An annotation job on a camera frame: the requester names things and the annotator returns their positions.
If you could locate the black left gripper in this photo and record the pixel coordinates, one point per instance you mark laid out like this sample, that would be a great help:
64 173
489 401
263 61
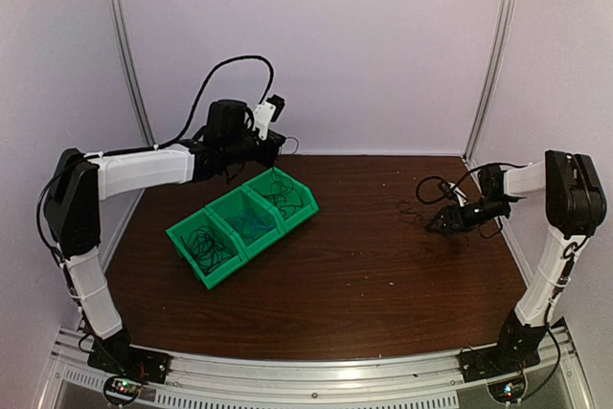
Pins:
275 141

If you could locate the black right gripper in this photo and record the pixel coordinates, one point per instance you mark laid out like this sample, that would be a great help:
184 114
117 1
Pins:
448 212

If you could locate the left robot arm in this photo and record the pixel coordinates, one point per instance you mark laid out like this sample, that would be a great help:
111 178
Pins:
69 205

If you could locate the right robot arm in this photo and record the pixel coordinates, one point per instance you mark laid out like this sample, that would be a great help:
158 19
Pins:
575 206

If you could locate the right green plastic bin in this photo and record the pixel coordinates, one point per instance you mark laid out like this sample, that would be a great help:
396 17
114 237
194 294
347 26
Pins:
293 200

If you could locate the green plastic bin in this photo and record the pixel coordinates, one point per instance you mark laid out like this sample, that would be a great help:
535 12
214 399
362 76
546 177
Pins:
208 246
293 200
255 222

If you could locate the middle green plastic bin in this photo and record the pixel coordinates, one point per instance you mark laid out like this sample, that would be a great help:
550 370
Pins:
255 222

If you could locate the left green plastic bin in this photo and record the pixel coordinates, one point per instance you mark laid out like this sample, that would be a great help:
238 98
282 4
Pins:
208 246

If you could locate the right circuit board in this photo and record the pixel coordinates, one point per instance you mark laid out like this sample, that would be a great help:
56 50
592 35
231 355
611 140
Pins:
508 391

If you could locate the circuit board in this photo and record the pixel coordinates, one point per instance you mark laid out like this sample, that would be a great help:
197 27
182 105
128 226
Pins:
121 390
508 391

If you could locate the left circuit board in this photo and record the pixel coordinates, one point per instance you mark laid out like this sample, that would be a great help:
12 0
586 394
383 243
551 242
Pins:
121 390

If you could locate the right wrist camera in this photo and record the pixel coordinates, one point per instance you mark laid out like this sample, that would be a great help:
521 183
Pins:
452 192

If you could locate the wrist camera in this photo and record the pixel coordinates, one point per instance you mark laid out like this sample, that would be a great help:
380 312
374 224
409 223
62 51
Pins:
452 192
266 113

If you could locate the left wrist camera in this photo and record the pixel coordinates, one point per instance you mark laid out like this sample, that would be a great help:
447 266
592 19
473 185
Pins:
266 113

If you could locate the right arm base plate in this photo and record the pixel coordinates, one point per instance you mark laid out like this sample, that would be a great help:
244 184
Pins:
486 363

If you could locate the left aluminium frame post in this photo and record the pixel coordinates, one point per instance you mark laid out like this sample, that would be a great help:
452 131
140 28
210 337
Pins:
120 28

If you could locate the aluminium frame post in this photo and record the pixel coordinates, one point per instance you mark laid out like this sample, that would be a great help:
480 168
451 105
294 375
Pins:
120 28
496 55

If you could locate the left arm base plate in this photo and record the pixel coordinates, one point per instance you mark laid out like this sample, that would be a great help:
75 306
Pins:
138 364

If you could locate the right aluminium frame post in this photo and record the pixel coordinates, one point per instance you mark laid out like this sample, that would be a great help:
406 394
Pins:
496 55

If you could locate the front aluminium rail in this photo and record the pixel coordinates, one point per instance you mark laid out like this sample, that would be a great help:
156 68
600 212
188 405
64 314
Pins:
432 380

